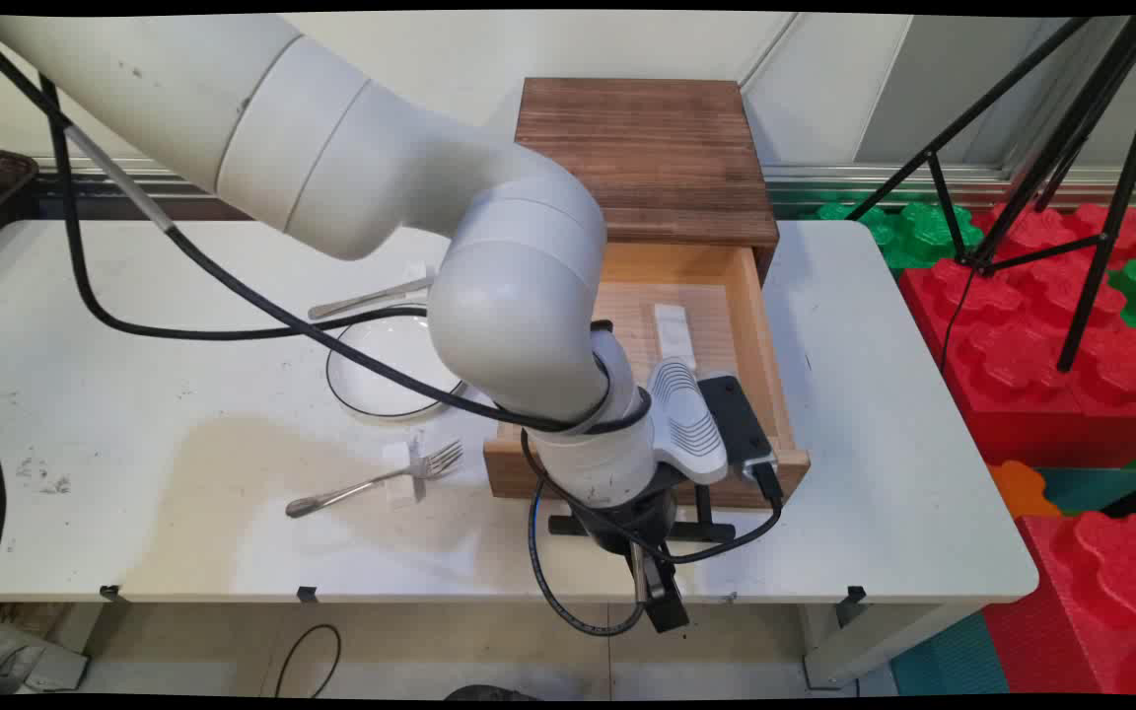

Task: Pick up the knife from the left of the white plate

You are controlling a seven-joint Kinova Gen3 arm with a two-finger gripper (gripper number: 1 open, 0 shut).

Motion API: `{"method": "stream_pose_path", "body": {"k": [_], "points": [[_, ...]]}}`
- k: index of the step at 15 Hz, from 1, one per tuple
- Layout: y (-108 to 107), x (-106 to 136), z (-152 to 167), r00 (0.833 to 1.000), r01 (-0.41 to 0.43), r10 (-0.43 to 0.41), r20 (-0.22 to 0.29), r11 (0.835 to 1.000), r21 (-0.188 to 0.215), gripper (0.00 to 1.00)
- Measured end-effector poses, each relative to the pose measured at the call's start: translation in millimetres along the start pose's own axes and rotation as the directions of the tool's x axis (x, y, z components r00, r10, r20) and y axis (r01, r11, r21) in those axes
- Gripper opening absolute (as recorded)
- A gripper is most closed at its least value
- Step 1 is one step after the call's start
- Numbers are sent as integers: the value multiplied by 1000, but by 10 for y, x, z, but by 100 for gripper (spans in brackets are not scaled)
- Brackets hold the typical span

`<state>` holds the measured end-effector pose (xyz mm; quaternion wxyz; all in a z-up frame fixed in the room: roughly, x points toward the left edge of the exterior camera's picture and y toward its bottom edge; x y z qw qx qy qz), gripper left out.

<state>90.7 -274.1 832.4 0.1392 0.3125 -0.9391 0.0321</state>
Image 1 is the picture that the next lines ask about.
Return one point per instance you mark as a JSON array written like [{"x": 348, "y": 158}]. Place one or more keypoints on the grey metal base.
[{"x": 16, "y": 666}]

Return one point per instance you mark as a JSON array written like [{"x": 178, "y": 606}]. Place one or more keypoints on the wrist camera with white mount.
[{"x": 696, "y": 424}]

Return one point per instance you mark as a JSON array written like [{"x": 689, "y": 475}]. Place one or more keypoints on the aluminium wall rail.
[{"x": 923, "y": 182}]

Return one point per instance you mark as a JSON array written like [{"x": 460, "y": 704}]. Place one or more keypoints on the silver table knife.
[{"x": 361, "y": 299}]

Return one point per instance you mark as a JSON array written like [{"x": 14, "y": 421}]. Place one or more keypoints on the large red foam block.
[{"x": 1022, "y": 365}]

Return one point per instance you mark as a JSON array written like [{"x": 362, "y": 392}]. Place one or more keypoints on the light wooden drawer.
[{"x": 627, "y": 306}]

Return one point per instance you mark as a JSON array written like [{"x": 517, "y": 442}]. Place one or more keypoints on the white ceramic cutlery rest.
[{"x": 674, "y": 330}]

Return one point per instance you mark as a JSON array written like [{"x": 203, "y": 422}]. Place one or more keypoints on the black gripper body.
[{"x": 627, "y": 528}]

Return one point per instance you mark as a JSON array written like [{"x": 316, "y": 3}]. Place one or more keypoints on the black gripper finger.
[
  {"x": 640, "y": 577},
  {"x": 667, "y": 602}
]

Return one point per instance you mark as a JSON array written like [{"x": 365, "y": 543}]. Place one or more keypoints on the teal foam mat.
[{"x": 953, "y": 661}]

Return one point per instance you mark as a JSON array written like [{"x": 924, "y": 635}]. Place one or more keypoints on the black tripod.
[{"x": 1086, "y": 148}]

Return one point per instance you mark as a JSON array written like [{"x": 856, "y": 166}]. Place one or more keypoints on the white table leg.
[{"x": 854, "y": 646}]

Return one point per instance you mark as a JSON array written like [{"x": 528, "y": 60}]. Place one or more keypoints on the white bowl with black rim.
[{"x": 381, "y": 375}]

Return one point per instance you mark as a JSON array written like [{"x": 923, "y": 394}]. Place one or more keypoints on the dark brown wooden cabinet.
[{"x": 647, "y": 148}]

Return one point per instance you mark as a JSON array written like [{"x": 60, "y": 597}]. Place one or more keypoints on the white foam cutlery rest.
[
  {"x": 398, "y": 488},
  {"x": 418, "y": 272}
]

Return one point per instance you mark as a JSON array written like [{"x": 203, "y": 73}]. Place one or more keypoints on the silver fork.
[{"x": 371, "y": 483}]

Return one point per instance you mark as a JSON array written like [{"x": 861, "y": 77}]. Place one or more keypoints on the orange foam piece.
[{"x": 1020, "y": 490}]

